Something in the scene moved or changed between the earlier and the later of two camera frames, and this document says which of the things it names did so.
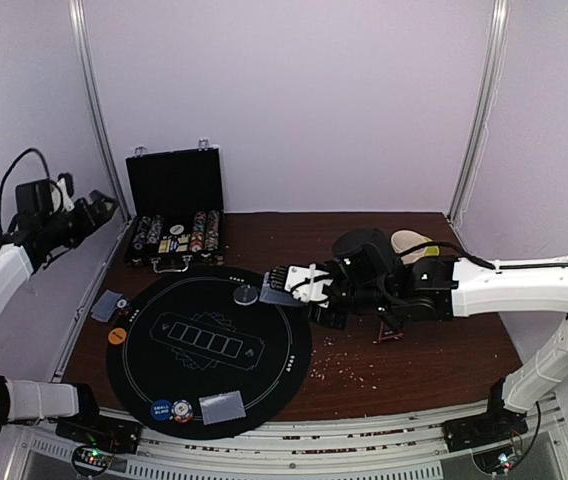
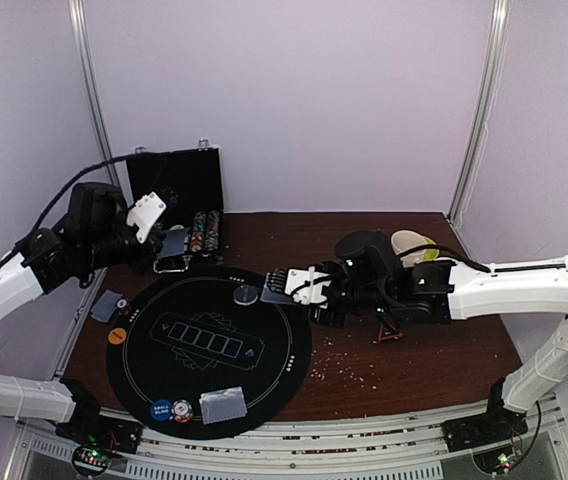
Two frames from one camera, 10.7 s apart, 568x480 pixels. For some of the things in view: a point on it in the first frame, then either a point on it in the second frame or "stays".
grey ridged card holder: [273, 288] stays
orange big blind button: [117, 335] stays
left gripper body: [66, 232] -> [104, 250]
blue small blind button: [161, 410] stays
